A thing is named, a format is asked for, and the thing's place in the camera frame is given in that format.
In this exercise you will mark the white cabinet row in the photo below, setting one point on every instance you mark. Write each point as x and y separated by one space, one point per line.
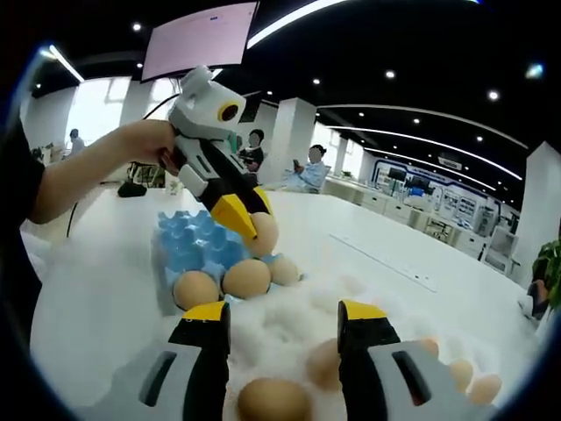
381 197

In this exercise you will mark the cluster of brown eggs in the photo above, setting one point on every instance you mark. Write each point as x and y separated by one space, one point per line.
274 399

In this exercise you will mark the person's left hand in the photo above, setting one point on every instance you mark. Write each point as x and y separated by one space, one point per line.
149 140

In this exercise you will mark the green potted plant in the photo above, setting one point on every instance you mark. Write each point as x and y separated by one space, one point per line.
548 263

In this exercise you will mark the white foam egg holder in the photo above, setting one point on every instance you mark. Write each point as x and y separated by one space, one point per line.
280 324

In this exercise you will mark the white green printed carton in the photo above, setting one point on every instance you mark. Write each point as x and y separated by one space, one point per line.
175 187

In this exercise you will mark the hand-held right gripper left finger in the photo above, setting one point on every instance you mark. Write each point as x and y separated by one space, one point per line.
206 351

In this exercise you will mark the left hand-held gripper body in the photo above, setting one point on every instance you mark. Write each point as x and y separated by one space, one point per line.
197 109

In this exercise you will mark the brown oval egg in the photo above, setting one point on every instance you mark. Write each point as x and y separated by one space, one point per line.
195 291
284 269
267 239
247 276

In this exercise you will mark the white mesh office chair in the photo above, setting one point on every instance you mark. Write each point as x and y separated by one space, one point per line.
502 245

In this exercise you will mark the large hanging display screen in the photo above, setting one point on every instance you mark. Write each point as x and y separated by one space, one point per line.
197 39

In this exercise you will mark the blue egg tray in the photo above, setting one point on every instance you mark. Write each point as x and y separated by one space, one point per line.
193 237

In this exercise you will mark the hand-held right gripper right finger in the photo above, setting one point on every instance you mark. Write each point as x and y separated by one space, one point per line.
364 351

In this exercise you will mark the white table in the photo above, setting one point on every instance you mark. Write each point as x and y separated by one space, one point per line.
315 228

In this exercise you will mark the black bag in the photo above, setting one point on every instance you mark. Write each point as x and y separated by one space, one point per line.
130 190

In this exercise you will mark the long ceiling light strip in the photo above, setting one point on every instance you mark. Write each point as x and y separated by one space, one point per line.
280 27

